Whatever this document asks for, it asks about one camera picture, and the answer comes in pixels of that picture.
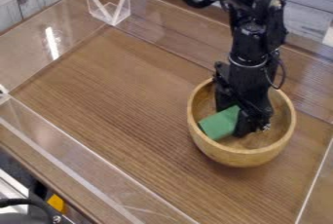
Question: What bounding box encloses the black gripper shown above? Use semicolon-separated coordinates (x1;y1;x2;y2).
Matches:
214;61;274;137

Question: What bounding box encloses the green rectangular block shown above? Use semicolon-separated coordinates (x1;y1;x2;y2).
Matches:
198;105;239;140

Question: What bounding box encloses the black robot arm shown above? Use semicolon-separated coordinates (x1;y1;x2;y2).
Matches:
182;0;287;137

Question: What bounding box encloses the brown wooden bowl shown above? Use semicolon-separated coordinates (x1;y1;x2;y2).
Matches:
186;79;297;168

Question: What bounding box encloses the yellow and black device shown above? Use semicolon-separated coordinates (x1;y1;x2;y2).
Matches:
29;181;92;224

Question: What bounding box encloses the clear acrylic tray wall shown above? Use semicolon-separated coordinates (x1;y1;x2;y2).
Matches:
0;85;199;224

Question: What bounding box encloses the clear acrylic corner bracket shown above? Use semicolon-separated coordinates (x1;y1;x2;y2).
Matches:
85;0;131;26

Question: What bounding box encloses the black cable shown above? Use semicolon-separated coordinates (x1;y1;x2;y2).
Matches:
0;197;56;224

